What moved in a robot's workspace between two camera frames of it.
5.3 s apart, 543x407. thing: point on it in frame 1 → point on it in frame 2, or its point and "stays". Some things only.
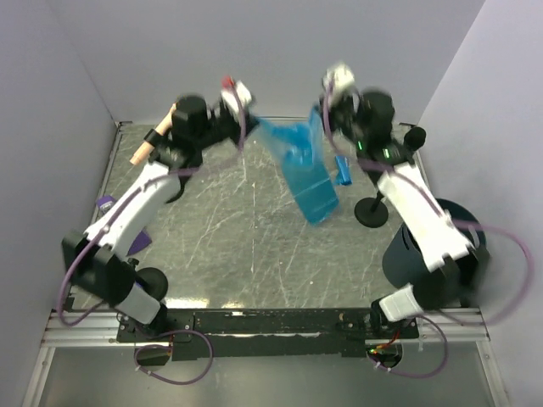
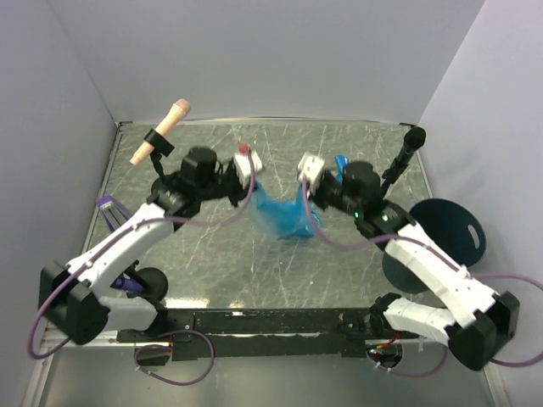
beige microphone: [144, 148] stays
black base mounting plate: [242, 333] stays
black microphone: [415, 137] stays
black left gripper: [235, 137] → [240, 192]
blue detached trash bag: [306, 175] → [282, 219]
